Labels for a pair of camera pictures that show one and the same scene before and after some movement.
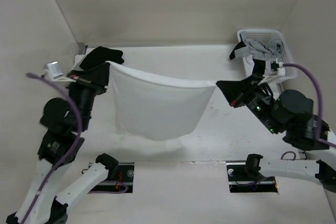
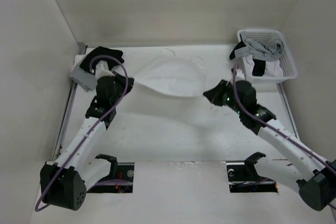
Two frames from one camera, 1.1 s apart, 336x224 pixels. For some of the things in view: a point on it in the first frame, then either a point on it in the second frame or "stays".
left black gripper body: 83,87 → 120,84
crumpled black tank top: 259,65 stays
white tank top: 155,108 → 176,75
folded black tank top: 101,54 stays
